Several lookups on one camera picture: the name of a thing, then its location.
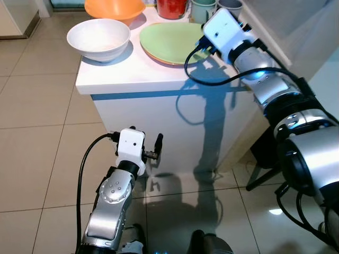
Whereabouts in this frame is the green plate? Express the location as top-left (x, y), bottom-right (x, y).
top-left (139, 22), bottom-right (220, 65)

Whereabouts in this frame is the white bowl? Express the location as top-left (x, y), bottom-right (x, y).
top-left (66, 19), bottom-right (131, 63)

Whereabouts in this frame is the white kitchen island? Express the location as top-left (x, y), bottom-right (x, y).
top-left (75, 0), bottom-right (339, 178)

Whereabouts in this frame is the grey mug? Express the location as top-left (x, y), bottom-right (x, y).
top-left (217, 0), bottom-right (243, 14)

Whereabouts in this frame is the green mug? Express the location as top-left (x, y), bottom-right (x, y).
top-left (191, 0), bottom-right (217, 23)

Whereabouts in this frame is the red instant noodle cup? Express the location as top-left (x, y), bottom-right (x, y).
top-left (156, 0), bottom-right (189, 19)

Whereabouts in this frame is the robot right leg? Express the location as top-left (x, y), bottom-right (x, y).
top-left (188, 230), bottom-right (234, 254)

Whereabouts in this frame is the orange bowl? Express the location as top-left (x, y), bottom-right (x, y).
top-left (84, 0), bottom-right (146, 22)

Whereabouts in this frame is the white kitchen cabinet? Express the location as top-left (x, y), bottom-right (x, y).
top-left (0, 0), bottom-right (42, 39)

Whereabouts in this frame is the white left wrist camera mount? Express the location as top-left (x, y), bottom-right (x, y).
top-left (117, 129), bottom-right (146, 176)

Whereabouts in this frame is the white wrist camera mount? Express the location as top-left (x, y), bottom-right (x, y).
top-left (203, 10), bottom-right (249, 61)
top-left (117, 129), bottom-right (146, 176)

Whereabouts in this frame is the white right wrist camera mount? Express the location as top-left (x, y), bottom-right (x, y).
top-left (203, 10), bottom-right (249, 61)

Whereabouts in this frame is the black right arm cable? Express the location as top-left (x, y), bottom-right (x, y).
top-left (184, 40), bottom-right (297, 88)

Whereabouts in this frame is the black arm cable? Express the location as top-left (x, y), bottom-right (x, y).
top-left (76, 132), bottom-right (118, 254)
top-left (184, 40), bottom-right (297, 88)

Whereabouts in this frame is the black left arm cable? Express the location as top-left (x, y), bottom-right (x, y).
top-left (76, 132), bottom-right (118, 254)

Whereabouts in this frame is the black waist cable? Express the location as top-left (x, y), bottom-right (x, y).
top-left (274, 183), bottom-right (339, 250)

